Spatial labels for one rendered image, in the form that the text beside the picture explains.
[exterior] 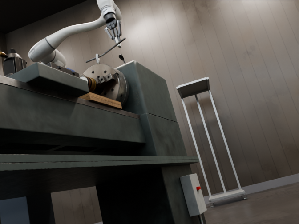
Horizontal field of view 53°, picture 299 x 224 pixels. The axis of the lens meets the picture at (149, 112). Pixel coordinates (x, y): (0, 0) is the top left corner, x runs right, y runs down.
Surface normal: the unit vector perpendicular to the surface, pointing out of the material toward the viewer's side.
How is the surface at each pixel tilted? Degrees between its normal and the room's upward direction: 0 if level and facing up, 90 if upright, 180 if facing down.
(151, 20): 90
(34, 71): 90
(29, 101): 90
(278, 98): 90
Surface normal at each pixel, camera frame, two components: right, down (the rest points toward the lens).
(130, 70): -0.41, -0.14
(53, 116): 0.88, -0.33
